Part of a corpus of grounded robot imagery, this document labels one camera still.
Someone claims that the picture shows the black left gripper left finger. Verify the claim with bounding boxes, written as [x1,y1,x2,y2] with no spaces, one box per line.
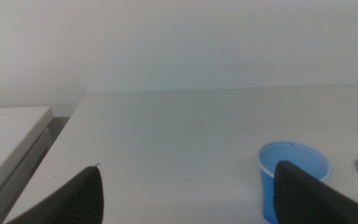
[4,162,104,224]

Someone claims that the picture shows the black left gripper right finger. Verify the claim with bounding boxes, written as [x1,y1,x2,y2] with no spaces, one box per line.
[273,160,358,224]

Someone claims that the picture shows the blue plastic cup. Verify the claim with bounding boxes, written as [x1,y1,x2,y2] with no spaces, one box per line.
[256,141,333,224]

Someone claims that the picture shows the white side table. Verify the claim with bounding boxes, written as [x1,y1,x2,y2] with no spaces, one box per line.
[0,106,55,218]

